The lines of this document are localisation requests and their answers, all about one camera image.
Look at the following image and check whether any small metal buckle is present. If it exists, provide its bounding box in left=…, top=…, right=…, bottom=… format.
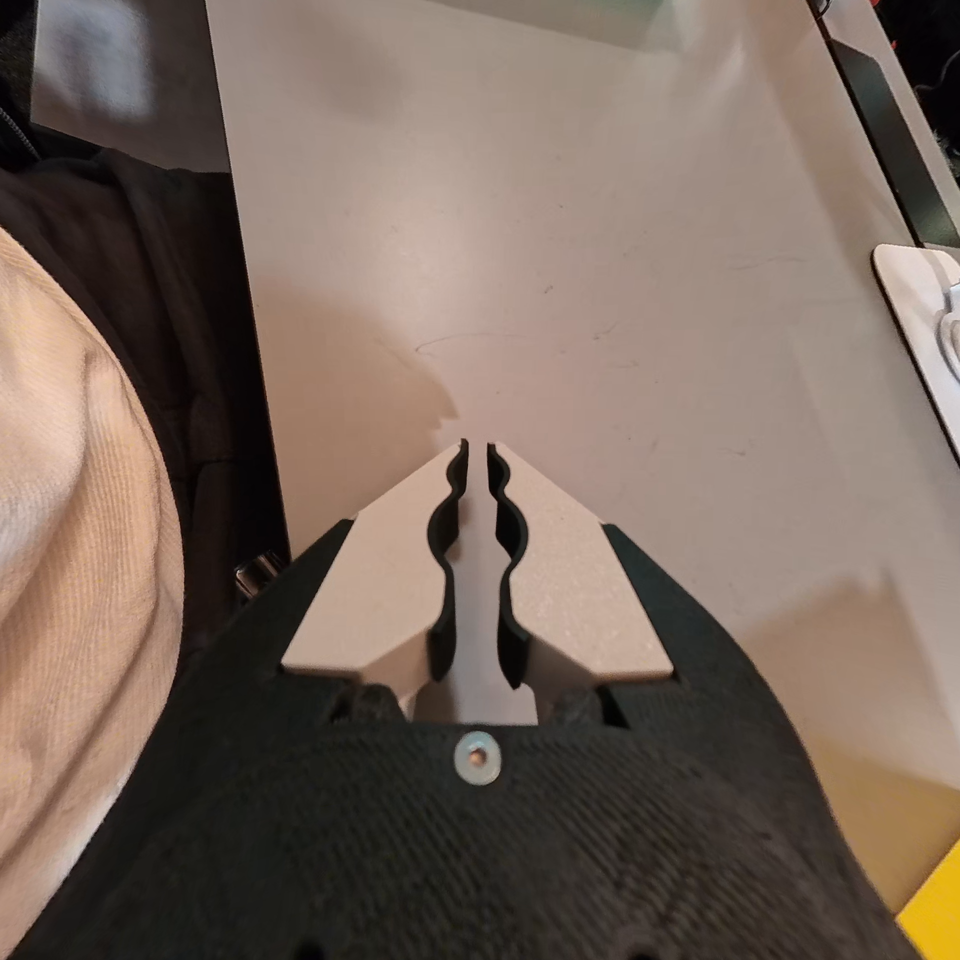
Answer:
left=234, top=551, right=285, bottom=601

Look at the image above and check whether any black desk mat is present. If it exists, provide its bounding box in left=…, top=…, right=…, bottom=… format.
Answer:
left=813, top=0, right=960, bottom=249

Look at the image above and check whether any yellow plastic bin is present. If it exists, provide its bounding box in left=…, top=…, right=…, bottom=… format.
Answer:
left=894, top=840, right=960, bottom=960

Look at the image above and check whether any person's dark jacket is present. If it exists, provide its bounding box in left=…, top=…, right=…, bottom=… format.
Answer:
left=0, top=0, right=294, bottom=661

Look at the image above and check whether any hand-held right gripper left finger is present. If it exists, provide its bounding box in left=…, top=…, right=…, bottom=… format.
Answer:
left=279, top=438, right=471, bottom=723

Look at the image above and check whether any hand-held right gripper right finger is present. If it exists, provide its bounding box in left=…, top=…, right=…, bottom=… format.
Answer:
left=486, top=441, right=675, bottom=723

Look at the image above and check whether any person's white garment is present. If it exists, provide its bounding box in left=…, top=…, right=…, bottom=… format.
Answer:
left=0, top=225, right=189, bottom=954

